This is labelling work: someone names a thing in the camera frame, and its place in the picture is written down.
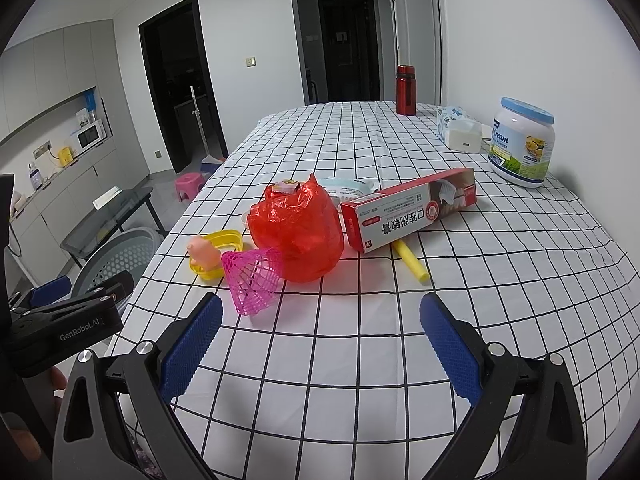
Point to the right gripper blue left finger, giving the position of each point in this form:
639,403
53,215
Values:
184,344

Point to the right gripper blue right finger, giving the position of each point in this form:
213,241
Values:
454,343

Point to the pink pig toy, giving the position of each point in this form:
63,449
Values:
203,253

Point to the pink plastic net basket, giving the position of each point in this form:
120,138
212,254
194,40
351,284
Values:
253,278

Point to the yellow square plastic lid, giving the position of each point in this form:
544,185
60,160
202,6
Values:
225,241

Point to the red plastic bag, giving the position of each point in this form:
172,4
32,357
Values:
303,226

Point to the light blue wet-wipe pack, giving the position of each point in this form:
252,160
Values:
343,190

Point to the person's left hand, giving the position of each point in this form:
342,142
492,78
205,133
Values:
58,382

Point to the grey kitchen cabinet counter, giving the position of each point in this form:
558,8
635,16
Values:
52,213

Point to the grey perforated laundry basket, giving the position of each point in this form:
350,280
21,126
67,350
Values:
129,251

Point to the yellow cylindrical stick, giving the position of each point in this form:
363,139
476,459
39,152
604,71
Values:
416,267

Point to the white box on side table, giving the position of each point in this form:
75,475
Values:
106,197

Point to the dark glass side table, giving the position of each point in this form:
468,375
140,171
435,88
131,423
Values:
100,225

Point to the white soap bottle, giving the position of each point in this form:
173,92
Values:
35,176

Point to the pink plastic stool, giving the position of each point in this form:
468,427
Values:
189,185

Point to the yellow countertop container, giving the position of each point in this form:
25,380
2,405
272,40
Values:
65,156

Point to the checkered white tablecloth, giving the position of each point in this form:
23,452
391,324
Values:
336,380

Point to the broom with dustpan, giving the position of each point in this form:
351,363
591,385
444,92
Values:
213,153

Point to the white microwave oven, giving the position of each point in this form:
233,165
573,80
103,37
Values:
86,137

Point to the white blue milk-powder jar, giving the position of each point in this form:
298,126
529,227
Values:
521,144

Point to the blue white tissue pack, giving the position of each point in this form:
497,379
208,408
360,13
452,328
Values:
447,114

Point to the red thermos bottle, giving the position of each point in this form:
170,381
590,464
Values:
406,90

